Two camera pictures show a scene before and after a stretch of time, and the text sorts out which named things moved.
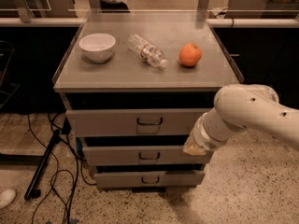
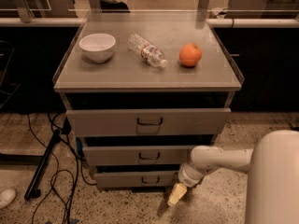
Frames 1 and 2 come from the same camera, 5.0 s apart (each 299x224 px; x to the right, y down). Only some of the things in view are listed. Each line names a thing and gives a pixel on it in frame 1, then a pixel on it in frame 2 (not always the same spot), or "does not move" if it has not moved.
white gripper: (204, 139) to (188, 175)
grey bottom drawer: (149, 179) does not move
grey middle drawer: (142, 155) does not move
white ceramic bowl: (97, 47) does not move
